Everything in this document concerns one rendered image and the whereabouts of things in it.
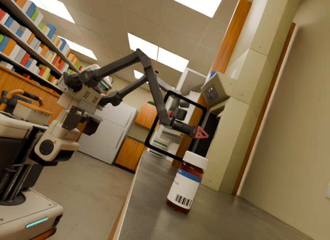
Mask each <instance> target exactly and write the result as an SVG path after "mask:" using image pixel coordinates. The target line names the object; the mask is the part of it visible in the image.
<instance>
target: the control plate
mask: <svg viewBox="0 0 330 240"><path fill-rule="evenodd" d="M211 88H212V89H211ZM204 94H205V97H206V99H207V102H208V103H210V102H212V101H213V100H215V99H217V98H218V97H219V96H218V94H217V91H216V89H215V87H214V84H211V85H210V86H209V87H208V88H207V89H206V90H205V91H204ZM212 95H214V96H212ZM210 96H211V97H212V99H211V98H210ZM208 98H210V99H208Z"/></svg>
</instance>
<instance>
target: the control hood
mask: <svg viewBox="0 0 330 240"><path fill-rule="evenodd" d="M211 84H214V87H215V89H216V91H217V94H218V96H219V97H218V98H217V99H215V100H213V101H212V102H210V103H208V102H207V99H206V97H205V94H204V91H205V90H206V89H207V88H208V87H209V86H210V85H211ZM235 84H236V80H235V79H233V78H231V77H229V76H227V75H224V74H222V73H220V72H217V73H216V74H214V75H213V76H212V77H211V78H210V79H209V80H208V81H207V82H206V83H205V84H204V85H203V86H202V87H201V91H202V93H203V96H204V98H205V101H206V103H207V105H208V106H210V107H212V106H213V105H215V104H217V103H219V102H221V101H223V100H225V99H226V98H228V97H230V96H231V94H232V91H233V89H234V86H235Z"/></svg>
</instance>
